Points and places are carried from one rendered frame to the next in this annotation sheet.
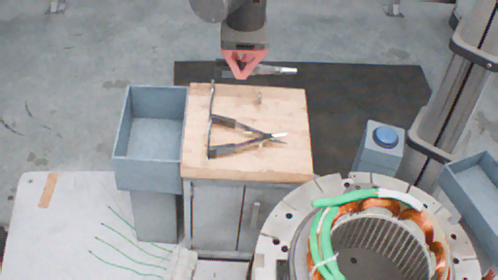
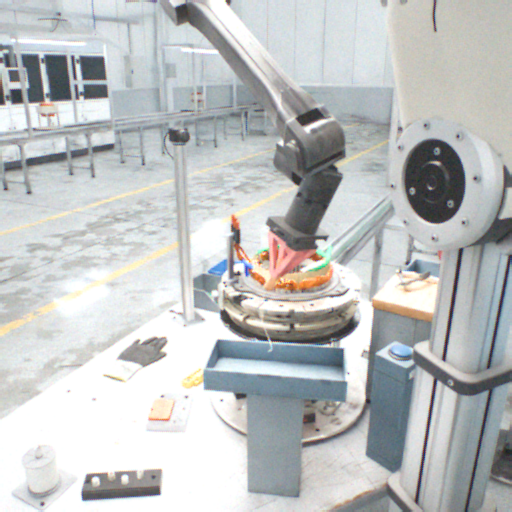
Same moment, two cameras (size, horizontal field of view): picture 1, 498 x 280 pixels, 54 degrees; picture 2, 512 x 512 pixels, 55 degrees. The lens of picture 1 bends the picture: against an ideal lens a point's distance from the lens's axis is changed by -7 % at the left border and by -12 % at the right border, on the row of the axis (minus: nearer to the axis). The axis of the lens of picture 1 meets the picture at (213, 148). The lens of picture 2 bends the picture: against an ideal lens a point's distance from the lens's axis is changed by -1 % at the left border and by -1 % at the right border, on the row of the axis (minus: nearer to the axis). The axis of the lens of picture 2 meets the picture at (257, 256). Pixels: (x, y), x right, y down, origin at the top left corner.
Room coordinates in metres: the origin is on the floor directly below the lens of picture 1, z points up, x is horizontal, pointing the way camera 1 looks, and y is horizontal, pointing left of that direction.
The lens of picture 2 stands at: (0.81, -1.15, 1.55)
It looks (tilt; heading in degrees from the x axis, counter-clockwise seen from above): 21 degrees down; 122
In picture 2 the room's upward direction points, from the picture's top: straight up
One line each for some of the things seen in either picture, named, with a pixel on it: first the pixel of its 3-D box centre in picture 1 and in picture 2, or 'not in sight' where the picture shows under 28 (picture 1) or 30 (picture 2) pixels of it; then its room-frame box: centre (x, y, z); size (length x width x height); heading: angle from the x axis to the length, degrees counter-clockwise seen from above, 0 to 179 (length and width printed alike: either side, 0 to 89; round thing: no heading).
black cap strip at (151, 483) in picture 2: not in sight; (123, 483); (0.20, -0.66, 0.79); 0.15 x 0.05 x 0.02; 37
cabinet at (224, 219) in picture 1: (240, 183); (417, 349); (0.60, -0.05, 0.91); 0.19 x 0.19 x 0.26; 0
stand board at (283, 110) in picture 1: (247, 129); (425, 296); (0.60, -0.05, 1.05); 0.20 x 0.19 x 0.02; 90
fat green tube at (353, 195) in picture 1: (365, 199); (322, 259); (0.39, -0.20, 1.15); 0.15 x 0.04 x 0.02; 89
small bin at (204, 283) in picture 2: not in sight; (211, 292); (-0.15, 0.10, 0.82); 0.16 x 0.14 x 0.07; 4
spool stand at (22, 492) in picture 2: not in sight; (41, 467); (0.06, -0.74, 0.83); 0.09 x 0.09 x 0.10; 4
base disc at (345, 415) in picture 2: not in sight; (287, 387); (0.32, -0.22, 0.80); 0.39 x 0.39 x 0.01
